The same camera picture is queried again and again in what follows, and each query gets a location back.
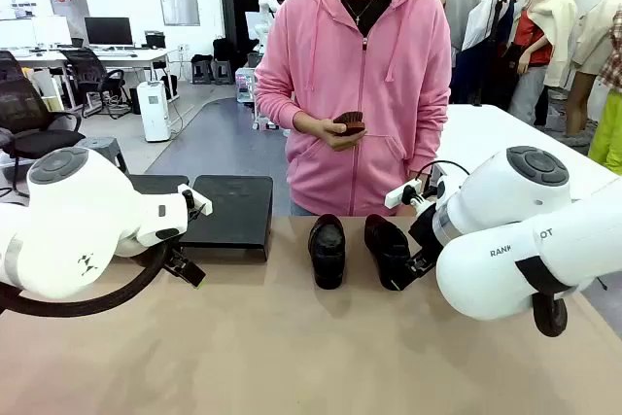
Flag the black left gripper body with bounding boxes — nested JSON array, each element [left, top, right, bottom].
[[162, 238, 191, 265]]

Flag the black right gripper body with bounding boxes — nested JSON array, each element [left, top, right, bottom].
[[409, 204, 441, 260]]

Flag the black textured buckle shoe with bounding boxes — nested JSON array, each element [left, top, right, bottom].
[[363, 213, 413, 292], [308, 213, 347, 291]]

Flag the brown shoe brush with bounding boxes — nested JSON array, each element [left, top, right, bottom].
[[332, 111, 366, 137]]

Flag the person's left forearm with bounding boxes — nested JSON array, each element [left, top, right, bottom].
[[405, 88, 453, 173]]

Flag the person's right forearm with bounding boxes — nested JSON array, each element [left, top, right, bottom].
[[255, 88, 322, 137]]

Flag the black shoe stand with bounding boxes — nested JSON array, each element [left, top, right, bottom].
[[126, 174, 190, 195], [178, 175, 274, 263]]

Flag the person's right hand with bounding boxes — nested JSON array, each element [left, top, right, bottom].
[[318, 118, 363, 150]]

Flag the white table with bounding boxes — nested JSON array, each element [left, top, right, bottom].
[[427, 103, 614, 192]]

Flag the grey plastic stool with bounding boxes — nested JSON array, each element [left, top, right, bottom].
[[80, 136, 130, 176]]

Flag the white air purifier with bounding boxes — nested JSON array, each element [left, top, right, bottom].
[[136, 80, 172, 143]]

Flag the clear storage drawers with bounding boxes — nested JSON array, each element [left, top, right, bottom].
[[235, 67, 259, 104]]

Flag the black step stool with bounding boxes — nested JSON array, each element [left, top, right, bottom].
[[190, 53, 215, 85], [212, 58, 234, 85]]

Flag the person in pink hoodie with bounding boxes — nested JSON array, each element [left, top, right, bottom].
[[254, 0, 453, 218]]

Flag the white office desk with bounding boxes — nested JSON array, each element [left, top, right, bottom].
[[9, 48, 179, 110]]

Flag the black mesh office chair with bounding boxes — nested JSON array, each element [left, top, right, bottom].
[[65, 48, 126, 120]]

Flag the black backpack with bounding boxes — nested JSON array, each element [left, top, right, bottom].
[[212, 36, 239, 62]]

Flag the neon green trousers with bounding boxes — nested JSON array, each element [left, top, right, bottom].
[[587, 91, 622, 176]]

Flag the mannequin in white navy jacket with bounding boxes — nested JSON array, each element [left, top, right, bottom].
[[459, 0, 519, 108]]

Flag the black computer monitor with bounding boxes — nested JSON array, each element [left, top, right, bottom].
[[84, 16, 134, 50]]

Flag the mannequin in grey tank top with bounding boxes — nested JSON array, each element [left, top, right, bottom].
[[436, 0, 485, 105]]

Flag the white computer monitor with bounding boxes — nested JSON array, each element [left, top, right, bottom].
[[31, 15, 73, 47], [0, 18, 38, 50]]

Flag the mannequin in beige coat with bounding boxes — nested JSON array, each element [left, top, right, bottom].
[[507, 0, 579, 127]]

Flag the mannequin with bucket hat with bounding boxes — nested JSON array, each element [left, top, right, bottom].
[[566, 0, 622, 139]]

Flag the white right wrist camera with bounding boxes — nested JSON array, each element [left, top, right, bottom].
[[384, 180, 422, 208]]

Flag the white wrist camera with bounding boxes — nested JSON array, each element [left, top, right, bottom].
[[384, 180, 422, 208], [177, 183, 214, 217]]

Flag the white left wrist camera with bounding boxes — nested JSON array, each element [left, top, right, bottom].
[[177, 183, 214, 217]]

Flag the thin black camera cable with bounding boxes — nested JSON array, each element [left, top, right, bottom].
[[411, 159, 470, 192]]

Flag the black velcro strap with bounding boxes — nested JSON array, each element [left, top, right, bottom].
[[514, 254, 577, 295]]

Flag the silver cross necklace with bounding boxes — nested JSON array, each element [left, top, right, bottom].
[[338, 0, 385, 25]]

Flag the grey wall notice board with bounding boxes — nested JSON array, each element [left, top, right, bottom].
[[47, 0, 91, 30]]

